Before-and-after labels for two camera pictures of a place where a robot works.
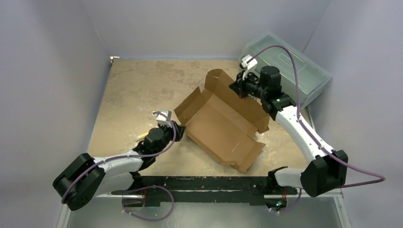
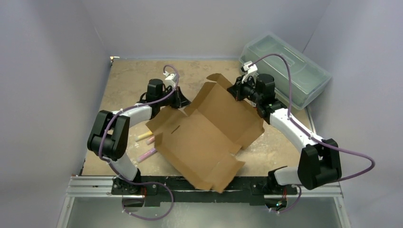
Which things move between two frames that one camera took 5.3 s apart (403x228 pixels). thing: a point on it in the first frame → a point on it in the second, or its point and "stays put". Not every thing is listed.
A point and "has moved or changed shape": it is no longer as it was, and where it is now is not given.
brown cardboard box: x=223 y=121 has moved or changed shape
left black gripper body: x=168 y=135 → x=174 y=99
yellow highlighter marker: x=141 y=137 stays put
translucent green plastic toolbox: x=303 y=76 stays put
